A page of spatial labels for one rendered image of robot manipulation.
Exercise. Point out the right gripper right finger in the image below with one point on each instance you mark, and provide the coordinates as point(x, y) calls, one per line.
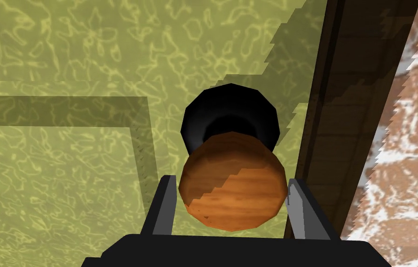
point(303, 215)

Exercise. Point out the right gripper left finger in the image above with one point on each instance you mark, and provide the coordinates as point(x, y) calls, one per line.
point(164, 211)

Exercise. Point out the brown and black door knob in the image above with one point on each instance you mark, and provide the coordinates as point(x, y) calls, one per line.
point(233, 185)

